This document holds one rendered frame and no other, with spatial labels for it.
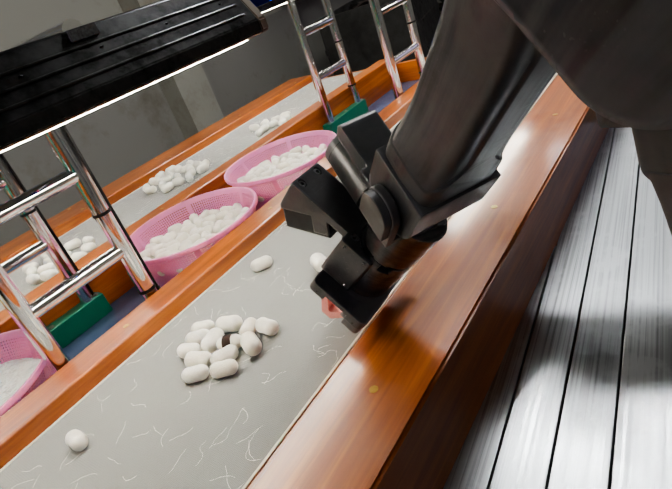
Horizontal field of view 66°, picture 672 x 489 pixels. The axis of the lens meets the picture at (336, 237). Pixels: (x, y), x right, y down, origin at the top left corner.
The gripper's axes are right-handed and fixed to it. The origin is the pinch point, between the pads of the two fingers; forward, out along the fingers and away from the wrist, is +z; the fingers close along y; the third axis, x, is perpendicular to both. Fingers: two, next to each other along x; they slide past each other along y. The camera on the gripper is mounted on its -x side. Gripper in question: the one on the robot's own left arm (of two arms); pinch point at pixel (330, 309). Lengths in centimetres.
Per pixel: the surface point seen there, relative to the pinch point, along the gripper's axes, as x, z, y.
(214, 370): -5.1, 6.4, 11.6
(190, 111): -164, 222, -200
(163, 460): -2.5, 5.8, 21.5
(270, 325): -4.0, 4.8, 3.9
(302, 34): -52, 29, -79
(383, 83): -35, 47, -114
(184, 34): -32.6, -10.4, -7.4
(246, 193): -26.9, 30.6, -28.4
